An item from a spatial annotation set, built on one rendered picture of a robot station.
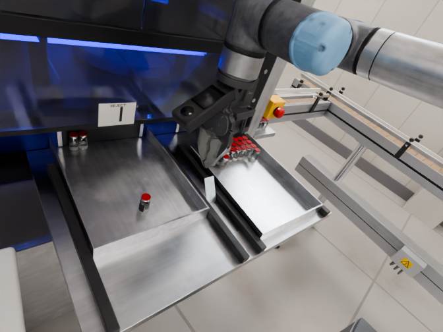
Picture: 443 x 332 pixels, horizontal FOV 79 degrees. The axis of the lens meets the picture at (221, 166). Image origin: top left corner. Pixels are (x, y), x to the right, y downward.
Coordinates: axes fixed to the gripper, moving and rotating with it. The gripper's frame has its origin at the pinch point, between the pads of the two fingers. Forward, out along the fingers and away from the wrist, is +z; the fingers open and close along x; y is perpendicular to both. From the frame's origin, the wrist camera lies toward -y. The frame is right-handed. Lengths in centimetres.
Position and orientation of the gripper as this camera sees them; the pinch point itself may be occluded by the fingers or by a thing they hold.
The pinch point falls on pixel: (204, 163)
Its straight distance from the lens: 59.3
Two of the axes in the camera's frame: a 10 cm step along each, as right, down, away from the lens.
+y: 6.6, -2.9, 6.9
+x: -7.1, -5.6, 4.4
